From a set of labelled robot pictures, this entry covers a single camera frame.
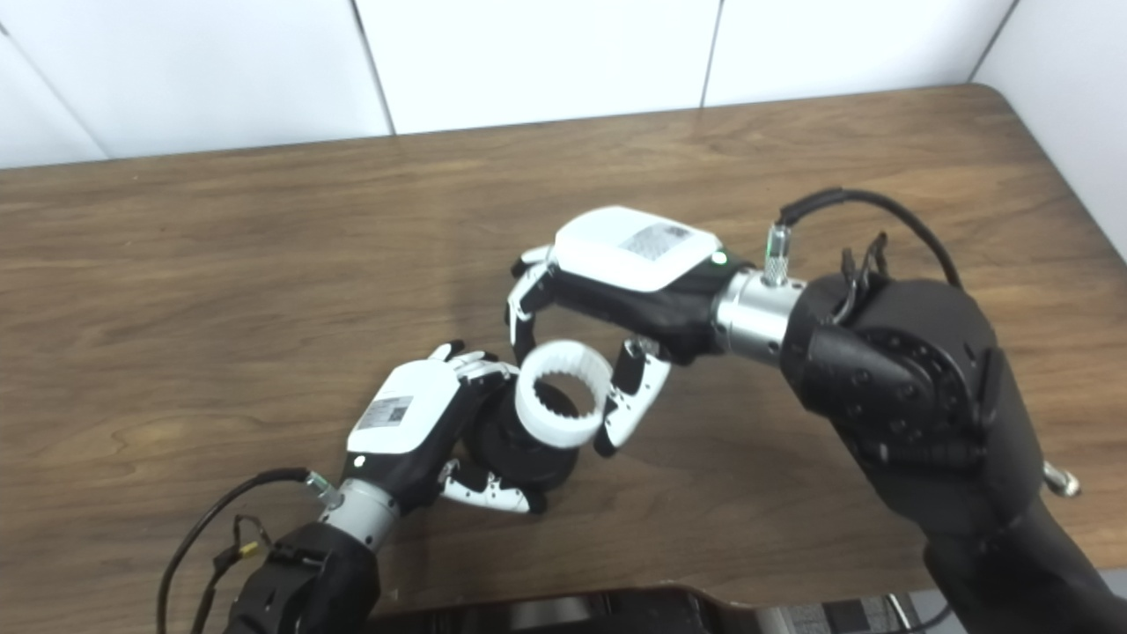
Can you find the round black part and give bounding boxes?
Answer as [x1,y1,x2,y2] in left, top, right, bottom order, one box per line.
[475,387,582,494]

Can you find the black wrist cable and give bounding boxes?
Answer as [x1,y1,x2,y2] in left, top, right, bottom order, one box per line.
[766,188,965,291]
[157,467,340,634]

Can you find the thin right arm wires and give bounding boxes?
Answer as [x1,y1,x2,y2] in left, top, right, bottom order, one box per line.
[839,232,892,325]

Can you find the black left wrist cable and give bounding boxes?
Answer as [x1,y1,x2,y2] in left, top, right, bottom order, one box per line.
[157,467,340,634]

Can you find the thin arm wires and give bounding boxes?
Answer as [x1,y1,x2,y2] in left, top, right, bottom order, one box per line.
[839,232,892,325]
[189,513,276,634]

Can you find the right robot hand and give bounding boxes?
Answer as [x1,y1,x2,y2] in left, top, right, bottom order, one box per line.
[506,205,758,459]

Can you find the black robot torso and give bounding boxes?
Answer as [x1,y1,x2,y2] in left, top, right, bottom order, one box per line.
[365,586,934,634]

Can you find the thin left arm wires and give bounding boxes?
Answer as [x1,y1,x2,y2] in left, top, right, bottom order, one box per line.
[189,513,276,634]

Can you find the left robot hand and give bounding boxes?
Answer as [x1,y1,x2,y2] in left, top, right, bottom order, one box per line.
[342,341,547,516]

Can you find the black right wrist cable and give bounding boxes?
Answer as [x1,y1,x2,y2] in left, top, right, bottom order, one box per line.
[766,188,965,291]

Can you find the white toothed ring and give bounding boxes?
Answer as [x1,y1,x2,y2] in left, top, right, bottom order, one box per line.
[513,341,613,446]

